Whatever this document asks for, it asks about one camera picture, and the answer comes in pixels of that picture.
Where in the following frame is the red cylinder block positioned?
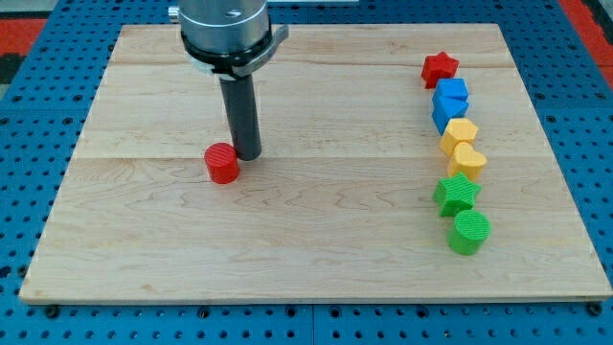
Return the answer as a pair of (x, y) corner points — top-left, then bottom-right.
(204, 143), (239, 184)

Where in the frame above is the light wooden board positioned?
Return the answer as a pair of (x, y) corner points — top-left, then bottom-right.
(19, 24), (612, 305)

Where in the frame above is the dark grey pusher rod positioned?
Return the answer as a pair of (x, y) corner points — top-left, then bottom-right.
(219, 75), (261, 161)

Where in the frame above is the green star block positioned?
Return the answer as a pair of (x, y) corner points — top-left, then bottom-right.
(433, 172), (482, 217)

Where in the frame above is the blue triangle block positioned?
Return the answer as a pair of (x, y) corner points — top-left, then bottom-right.
(432, 96), (469, 135)

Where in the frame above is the yellow hexagon block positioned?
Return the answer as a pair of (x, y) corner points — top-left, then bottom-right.
(439, 118), (479, 156)

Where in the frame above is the yellow heart block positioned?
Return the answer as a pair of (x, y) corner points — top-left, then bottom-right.
(446, 142), (488, 182)

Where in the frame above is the red star block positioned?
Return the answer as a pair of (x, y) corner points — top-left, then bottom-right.
(420, 51), (460, 89)

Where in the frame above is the blue cube block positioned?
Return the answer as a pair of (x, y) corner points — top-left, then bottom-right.
(432, 78), (469, 105)

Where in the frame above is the green cylinder block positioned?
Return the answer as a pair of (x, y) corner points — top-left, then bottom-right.
(446, 210), (491, 256)

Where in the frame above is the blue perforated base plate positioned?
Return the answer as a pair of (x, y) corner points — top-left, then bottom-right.
(1, 0), (612, 344)

